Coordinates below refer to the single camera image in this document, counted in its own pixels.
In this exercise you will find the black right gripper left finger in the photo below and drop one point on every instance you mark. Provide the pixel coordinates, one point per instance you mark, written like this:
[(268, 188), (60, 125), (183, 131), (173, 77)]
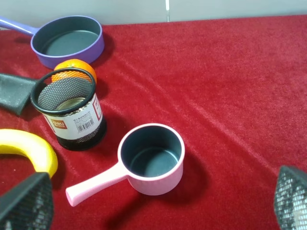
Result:
[(28, 205)]

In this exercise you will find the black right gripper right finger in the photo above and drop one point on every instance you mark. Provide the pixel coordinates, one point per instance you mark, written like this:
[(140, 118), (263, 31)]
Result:
[(290, 199)]

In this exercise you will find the yellow banana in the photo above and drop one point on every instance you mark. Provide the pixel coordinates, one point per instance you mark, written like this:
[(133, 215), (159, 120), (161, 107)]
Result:
[(39, 152)]

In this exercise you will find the black leather pouch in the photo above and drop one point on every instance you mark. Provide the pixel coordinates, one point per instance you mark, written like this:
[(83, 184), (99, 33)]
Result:
[(15, 92)]

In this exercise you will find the black mesh pen holder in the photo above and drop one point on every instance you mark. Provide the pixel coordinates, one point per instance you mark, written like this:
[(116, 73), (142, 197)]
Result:
[(68, 101)]

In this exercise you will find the pink saucepan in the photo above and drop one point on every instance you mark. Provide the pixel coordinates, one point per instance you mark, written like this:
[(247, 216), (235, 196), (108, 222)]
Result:
[(150, 157)]

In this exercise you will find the orange fruit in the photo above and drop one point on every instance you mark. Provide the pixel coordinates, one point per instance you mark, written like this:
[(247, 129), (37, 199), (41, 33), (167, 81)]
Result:
[(74, 63)]

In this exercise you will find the purple frying pan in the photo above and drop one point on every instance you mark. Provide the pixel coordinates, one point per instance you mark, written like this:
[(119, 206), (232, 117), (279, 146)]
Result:
[(70, 37)]

